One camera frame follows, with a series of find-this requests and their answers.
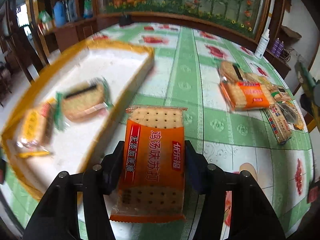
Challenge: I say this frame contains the clear water bottles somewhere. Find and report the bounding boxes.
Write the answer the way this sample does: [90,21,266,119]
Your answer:
[66,0,77,22]

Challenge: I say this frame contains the wooden side cabinet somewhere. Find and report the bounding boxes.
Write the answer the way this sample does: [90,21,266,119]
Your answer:
[54,17,98,53]

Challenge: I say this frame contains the clear plain cracker packet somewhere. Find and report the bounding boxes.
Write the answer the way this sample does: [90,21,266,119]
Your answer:
[244,72,273,87]

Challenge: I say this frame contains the green-label water bottle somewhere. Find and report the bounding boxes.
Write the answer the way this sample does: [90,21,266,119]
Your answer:
[84,0,94,19]

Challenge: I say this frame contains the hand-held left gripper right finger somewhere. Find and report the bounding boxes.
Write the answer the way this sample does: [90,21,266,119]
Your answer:
[184,140,287,240]

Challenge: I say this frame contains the orange soda cracker packet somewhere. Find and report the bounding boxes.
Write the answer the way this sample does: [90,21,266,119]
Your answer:
[109,106,188,224]
[220,80,277,112]

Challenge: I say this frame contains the black round table object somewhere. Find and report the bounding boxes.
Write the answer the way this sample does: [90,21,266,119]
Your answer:
[118,15,132,27]

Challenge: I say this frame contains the round sandwich cookie packet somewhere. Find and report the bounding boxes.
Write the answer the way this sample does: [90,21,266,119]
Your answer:
[218,60,248,84]

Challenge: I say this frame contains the yellow cracker packet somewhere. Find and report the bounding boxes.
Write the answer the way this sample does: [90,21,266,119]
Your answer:
[16,100,59,159]

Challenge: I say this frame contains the white tray with yellow rim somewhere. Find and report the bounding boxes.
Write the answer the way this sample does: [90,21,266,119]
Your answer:
[0,39,155,203]

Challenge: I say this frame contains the clear dried plum packet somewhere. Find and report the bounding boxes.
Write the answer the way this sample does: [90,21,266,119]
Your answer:
[277,101,304,130]

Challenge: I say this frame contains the small green-label cracker packet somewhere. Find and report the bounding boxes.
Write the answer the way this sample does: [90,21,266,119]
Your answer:
[269,85,292,103]

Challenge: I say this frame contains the blue plastic jug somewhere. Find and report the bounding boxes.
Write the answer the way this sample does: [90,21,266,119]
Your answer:
[53,1,67,28]

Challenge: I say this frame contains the green-wrapped sandwich cracker packet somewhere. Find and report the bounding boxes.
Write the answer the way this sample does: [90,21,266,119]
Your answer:
[54,77,114,130]

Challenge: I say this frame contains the long red-print cracker packet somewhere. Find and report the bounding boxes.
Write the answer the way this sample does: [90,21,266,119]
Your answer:
[262,104,293,144]

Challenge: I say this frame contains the white spray bottle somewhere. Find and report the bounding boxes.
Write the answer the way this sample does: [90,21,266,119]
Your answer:
[254,29,271,59]

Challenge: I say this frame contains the green snack bag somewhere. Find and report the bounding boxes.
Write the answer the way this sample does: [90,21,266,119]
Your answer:
[39,10,54,34]

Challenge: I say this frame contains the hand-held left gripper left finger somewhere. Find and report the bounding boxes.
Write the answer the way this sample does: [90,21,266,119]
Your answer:
[22,141,125,240]

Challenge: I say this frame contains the brown cardboard box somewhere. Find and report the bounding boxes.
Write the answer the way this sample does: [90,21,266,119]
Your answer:
[281,25,302,39]

